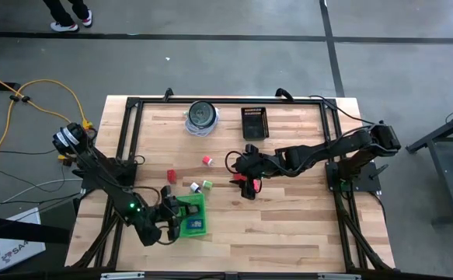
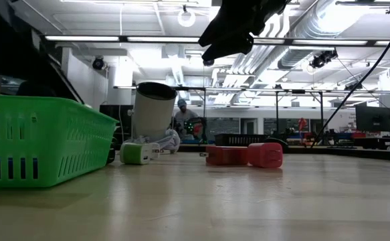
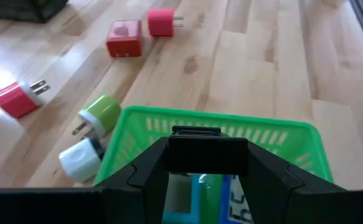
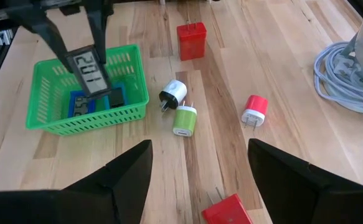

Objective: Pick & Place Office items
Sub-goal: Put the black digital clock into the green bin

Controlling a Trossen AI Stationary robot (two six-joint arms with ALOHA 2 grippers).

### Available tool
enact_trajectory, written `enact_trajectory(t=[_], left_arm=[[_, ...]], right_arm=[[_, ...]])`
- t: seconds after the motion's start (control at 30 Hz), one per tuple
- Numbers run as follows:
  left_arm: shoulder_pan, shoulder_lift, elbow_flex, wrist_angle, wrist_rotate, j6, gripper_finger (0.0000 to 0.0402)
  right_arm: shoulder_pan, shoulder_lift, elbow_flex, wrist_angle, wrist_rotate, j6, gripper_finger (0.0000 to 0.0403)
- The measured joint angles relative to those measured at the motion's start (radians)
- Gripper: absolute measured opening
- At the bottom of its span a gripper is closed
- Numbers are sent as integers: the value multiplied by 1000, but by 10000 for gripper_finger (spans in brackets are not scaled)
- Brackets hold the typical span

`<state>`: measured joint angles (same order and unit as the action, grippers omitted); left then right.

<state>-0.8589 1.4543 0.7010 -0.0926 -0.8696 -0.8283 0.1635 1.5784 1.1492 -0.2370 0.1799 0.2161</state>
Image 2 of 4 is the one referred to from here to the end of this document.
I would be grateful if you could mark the silver ventilation duct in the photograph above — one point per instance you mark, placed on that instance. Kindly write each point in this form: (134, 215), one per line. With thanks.
(295, 55)

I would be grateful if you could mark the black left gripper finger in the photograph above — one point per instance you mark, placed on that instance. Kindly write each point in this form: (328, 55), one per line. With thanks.
(57, 83)

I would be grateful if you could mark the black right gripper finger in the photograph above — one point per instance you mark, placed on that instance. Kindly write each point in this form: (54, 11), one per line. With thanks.
(231, 47)
(238, 20)

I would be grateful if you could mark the black table edge rail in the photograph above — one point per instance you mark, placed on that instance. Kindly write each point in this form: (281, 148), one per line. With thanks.
(375, 153)

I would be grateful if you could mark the person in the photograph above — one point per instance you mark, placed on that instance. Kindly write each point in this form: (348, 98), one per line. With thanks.
(183, 115)
(34, 90)

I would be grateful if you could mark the green white USB charger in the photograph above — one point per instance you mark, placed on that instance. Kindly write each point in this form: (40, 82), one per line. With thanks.
(134, 154)

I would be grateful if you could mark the black metal table frame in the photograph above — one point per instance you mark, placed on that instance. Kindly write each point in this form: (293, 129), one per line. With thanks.
(321, 103)

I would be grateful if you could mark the green plastic basket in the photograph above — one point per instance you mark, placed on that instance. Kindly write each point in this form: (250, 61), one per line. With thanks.
(47, 144)

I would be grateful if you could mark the red multiport USB charger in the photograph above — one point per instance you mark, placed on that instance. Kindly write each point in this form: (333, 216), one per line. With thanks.
(226, 155)

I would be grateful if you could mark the pink white wall charger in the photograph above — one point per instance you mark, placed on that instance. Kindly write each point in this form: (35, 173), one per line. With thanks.
(155, 150)

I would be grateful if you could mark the red hanging object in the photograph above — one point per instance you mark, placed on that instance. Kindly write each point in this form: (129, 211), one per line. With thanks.
(302, 124)

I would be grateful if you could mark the black computer monitor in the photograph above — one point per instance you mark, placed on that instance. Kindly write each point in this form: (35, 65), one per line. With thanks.
(373, 118)

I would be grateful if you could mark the black ceiling spotlight cluster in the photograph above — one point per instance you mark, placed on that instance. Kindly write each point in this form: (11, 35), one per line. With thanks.
(323, 58)

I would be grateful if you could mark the black background robot arm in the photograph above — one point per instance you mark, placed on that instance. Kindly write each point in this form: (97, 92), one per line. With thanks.
(193, 127)

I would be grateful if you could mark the black plastic basket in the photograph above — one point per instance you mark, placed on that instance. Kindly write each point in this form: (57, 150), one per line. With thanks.
(238, 140)

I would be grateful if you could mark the white cylindrical cup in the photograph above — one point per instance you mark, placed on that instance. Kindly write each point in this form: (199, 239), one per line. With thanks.
(152, 114)

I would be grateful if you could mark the black white plug adapter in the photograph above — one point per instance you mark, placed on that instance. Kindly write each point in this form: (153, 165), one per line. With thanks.
(111, 156)

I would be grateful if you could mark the pink cube charger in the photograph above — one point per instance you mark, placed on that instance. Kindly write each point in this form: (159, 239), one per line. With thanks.
(265, 155)

